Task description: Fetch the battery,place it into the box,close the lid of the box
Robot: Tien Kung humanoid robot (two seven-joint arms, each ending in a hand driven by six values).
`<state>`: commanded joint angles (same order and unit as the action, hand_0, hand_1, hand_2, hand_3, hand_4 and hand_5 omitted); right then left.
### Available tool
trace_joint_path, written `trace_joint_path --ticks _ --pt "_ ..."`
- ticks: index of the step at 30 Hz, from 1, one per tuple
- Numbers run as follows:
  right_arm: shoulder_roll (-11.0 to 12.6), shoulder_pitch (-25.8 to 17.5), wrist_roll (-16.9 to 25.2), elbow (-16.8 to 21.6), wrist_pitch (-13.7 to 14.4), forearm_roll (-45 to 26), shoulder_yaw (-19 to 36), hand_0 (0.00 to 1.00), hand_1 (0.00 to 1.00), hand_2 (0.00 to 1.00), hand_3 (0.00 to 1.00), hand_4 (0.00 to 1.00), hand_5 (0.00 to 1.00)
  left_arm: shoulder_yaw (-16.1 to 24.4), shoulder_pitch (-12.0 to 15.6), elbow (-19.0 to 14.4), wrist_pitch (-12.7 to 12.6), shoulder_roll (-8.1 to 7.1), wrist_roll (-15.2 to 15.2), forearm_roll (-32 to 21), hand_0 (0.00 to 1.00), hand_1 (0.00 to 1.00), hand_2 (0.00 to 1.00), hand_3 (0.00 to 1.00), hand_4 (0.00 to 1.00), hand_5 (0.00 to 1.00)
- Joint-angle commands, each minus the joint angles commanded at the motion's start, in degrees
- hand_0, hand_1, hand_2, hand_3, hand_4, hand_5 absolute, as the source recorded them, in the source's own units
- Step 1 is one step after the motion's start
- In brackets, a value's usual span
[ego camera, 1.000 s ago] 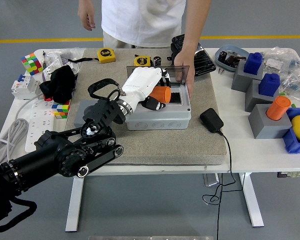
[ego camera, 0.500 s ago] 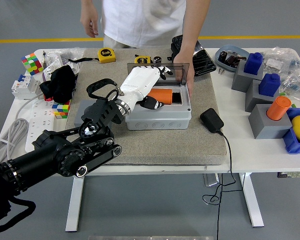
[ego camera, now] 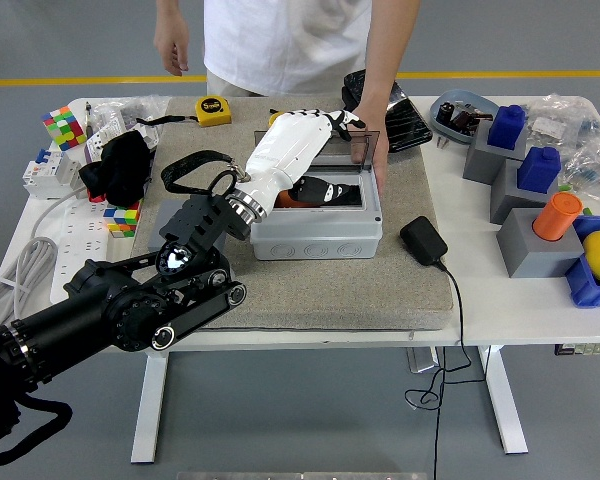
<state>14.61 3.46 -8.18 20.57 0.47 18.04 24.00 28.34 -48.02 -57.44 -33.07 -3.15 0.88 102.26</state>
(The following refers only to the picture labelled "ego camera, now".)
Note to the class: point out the blue plastic bin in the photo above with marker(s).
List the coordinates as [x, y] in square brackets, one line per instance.
[587, 285]

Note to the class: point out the person's left forearm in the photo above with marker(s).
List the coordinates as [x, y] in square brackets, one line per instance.
[390, 50]

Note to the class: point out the slim metal pen tool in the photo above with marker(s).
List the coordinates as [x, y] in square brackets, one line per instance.
[87, 115]

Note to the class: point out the large pastel puzzle cube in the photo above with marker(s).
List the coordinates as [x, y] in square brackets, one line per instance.
[64, 127]

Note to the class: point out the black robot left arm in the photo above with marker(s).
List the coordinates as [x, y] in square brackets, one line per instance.
[105, 305]

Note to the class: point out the brown cylinder capacitor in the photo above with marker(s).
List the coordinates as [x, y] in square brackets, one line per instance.
[463, 123]

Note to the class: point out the light blue oval dish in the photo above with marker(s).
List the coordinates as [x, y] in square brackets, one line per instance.
[482, 101]

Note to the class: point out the black cloth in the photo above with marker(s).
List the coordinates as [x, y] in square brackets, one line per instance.
[120, 170]

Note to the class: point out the blue plastic block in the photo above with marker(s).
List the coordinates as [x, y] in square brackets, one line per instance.
[506, 127]
[539, 172]

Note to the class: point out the dark cylinder capacitor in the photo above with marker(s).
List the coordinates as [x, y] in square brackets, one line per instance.
[447, 112]

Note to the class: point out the person's right hand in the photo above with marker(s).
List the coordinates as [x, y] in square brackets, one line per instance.
[172, 50]

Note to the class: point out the silver box under table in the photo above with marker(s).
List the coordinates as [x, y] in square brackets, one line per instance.
[422, 361]

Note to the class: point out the glossy black case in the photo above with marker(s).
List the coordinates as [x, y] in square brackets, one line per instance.
[405, 125]

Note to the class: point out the small red object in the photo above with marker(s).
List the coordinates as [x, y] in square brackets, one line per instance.
[95, 198]

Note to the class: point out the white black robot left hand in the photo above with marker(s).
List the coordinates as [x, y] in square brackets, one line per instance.
[285, 155]

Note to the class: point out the grey square holder block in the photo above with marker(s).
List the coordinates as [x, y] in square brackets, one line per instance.
[535, 255]
[157, 225]
[510, 195]
[480, 160]

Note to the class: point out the person's left hand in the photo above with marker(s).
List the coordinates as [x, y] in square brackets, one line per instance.
[380, 130]

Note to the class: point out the small yellow tape measure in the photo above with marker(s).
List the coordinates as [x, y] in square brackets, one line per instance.
[274, 120]

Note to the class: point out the grey electrical junction box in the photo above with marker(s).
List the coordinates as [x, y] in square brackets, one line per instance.
[320, 240]

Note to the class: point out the white circuit breaker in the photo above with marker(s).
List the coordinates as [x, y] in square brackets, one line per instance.
[45, 175]

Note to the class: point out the orange cylinder battery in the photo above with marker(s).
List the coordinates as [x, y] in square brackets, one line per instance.
[557, 217]
[284, 199]

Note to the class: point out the black power adapter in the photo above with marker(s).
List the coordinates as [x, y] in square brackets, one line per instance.
[424, 240]

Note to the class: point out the small bright puzzle cube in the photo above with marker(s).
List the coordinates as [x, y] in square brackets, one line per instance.
[122, 220]

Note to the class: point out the grey-brown mat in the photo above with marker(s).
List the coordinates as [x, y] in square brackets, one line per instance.
[305, 295]

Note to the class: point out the small green object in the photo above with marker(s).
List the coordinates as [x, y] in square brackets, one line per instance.
[565, 188]

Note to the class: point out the white power strip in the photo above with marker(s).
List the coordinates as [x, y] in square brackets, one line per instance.
[80, 250]

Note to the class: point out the white table leg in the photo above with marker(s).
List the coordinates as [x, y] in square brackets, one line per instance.
[505, 410]
[150, 410]

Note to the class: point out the white wall socket panel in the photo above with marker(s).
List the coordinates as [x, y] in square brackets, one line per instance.
[96, 145]

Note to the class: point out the person's right forearm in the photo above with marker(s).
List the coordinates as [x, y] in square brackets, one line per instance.
[170, 14]

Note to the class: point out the clear plastic parts bag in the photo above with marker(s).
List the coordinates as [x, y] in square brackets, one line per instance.
[592, 167]
[130, 107]
[555, 122]

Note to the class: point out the person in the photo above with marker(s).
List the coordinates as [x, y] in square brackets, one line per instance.
[280, 40]

